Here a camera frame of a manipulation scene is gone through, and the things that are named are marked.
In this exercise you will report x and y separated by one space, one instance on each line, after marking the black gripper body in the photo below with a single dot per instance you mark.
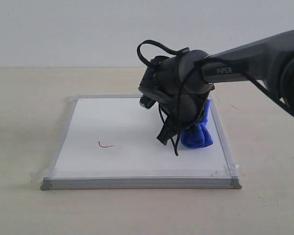
188 110

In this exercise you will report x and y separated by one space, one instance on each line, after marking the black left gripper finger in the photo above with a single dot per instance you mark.
169 131

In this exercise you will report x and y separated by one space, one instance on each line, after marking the blue microfibre cloth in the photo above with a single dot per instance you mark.
198 136

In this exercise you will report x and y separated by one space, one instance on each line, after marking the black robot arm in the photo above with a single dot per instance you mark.
180 81

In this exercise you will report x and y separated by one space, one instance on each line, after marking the white board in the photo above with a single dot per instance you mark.
109 142

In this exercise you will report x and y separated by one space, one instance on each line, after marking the clear tape front right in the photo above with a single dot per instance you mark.
228 171

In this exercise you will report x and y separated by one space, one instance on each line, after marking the clear tape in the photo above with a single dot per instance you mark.
38 177
228 171

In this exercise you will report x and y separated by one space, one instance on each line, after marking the clear tape front left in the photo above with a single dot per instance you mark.
38 177

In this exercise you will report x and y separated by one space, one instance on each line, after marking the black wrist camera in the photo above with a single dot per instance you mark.
148 101

